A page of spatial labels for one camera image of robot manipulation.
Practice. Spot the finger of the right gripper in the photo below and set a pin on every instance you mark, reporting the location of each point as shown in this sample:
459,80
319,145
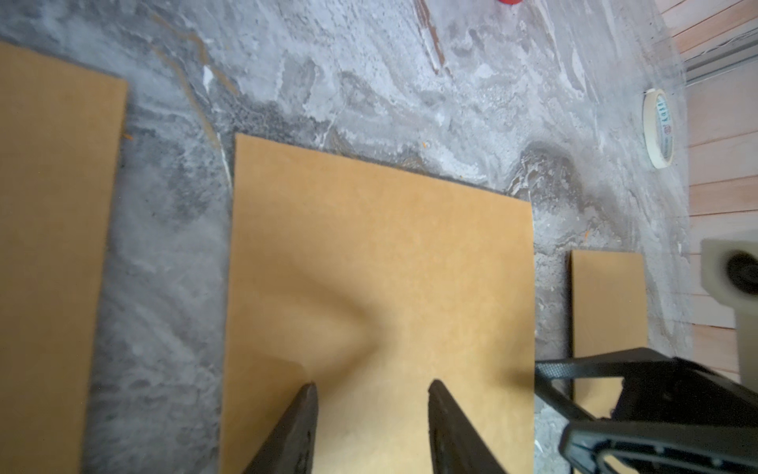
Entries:
646,447
612,365

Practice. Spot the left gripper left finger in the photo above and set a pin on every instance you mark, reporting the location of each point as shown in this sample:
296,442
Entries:
289,448

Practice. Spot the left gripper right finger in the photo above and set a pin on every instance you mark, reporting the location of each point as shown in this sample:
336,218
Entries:
455,445

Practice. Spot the masking tape roll on table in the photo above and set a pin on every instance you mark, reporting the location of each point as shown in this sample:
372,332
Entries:
658,128

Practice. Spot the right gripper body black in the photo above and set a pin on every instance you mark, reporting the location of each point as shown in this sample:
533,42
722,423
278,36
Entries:
693,397

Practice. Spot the brown file bag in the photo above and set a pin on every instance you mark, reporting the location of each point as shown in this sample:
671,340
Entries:
61,130
372,282
609,304

